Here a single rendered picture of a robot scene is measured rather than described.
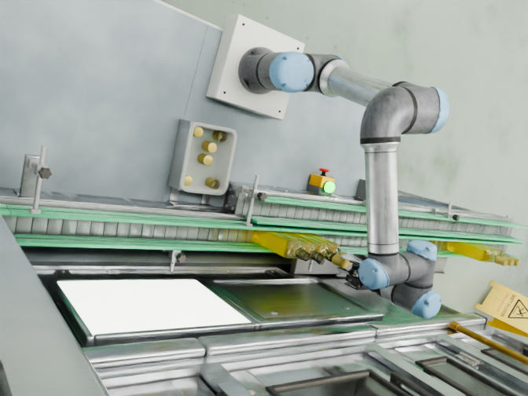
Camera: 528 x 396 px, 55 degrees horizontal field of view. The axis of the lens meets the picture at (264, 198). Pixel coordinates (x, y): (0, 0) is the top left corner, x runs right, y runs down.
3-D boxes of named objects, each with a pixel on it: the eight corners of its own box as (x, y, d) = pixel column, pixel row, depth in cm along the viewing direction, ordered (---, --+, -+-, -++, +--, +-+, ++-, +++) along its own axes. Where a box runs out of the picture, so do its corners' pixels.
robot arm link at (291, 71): (258, 50, 154) (281, 49, 142) (295, 53, 160) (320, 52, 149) (256, 90, 157) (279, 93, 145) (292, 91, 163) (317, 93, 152)
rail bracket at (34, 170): (12, 196, 136) (28, 217, 118) (20, 135, 134) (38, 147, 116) (31, 198, 139) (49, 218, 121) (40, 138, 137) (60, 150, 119)
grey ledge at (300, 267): (279, 265, 197) (297, 276, 188) (284, 244, 195) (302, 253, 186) (427, 266, 253) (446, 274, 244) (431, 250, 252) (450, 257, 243)
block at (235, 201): (222, 210, 172) (232, 214, 167) (227, 182, 171) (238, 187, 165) (231, 210, 174) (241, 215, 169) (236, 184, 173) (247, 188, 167)
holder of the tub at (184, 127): (165, 201, 166) (175, 207, 160) (180, 119, 163) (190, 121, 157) (210, 205, 177) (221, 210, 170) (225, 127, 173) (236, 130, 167)
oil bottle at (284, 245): (251, 240, 174) (288, 260, 157) (254, 225, 173) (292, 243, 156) (264, 241, 177) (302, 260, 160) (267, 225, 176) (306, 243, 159)
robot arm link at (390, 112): (378, 82, 112) (383, 296, 117) (413, 83, 118) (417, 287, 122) (344, 89, 122) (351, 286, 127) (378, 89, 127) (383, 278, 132)
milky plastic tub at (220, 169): (168, 185, 165) (179, 191, 158) (180, 118, 162) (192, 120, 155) (213, 190, 176) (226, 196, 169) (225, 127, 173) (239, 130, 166)
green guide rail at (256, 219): (243, 218, 169) (257, 224, 163) (244, 214, 169) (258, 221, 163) (509, 237, 273) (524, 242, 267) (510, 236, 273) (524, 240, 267)
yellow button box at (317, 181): (306, 190, 200) (318, 194, 194) (310, 171, 199) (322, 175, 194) (319, 192, 205) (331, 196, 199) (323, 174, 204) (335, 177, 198)
